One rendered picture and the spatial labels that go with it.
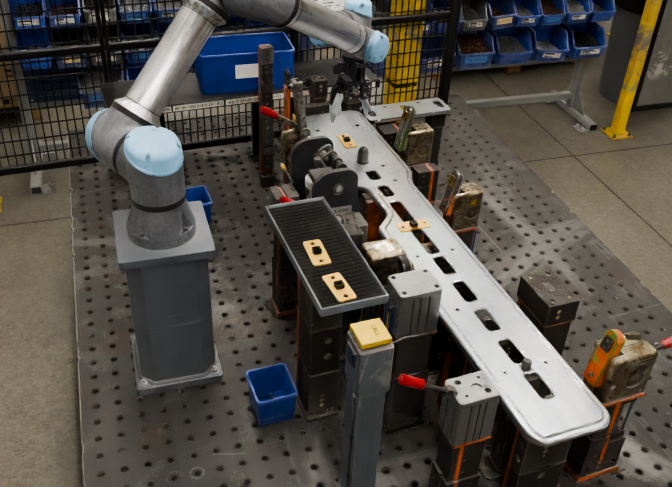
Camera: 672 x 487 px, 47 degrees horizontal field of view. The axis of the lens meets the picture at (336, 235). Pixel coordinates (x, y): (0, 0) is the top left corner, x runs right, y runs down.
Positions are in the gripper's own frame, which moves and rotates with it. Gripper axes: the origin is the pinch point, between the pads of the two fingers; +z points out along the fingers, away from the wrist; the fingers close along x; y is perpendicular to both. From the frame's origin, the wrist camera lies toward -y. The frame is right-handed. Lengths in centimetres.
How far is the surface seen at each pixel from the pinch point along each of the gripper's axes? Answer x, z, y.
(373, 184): -1.8, 7.9, 25.2
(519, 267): 44, 38, 37
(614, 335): 14, -4, 106
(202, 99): -35.9, 5.8, -33.4
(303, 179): -23.5, 0.3, 29.0
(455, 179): 13.5, -0.9, 41.6
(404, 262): -15, -3, 72
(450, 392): -21, 0, 106
